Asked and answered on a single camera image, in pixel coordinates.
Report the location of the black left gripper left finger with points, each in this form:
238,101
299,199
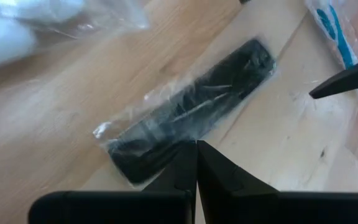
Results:
172,186

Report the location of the light blue bagged toothbrush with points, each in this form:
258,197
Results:
340,46

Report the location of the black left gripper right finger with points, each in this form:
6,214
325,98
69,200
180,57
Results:
225,186

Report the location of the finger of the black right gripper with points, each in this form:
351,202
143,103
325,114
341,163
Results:
353,79

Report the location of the black bagged comb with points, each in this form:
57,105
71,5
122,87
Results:
197,102

